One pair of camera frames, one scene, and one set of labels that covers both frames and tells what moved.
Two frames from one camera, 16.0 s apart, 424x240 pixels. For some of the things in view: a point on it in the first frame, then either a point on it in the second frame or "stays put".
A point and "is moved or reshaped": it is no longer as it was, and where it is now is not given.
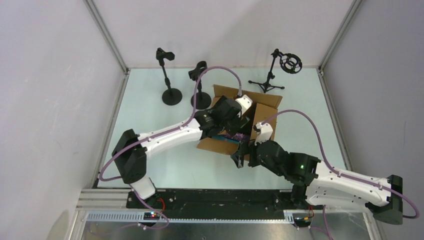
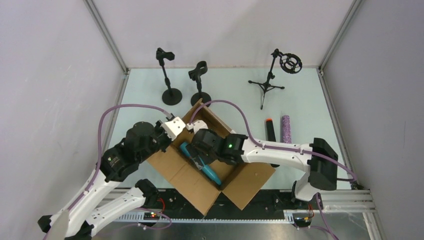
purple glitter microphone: (238, 136) is moved or reshaped
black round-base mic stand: (172, 96) stays put
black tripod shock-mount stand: (290, 63) stays put
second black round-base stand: (203, 99) stays put
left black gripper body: (241, 124) → (159, 136)
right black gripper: (242, 153) → (197, 152)
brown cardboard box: (264, 118) → (240, 182)
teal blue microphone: (222, 137) is moved or reshaped
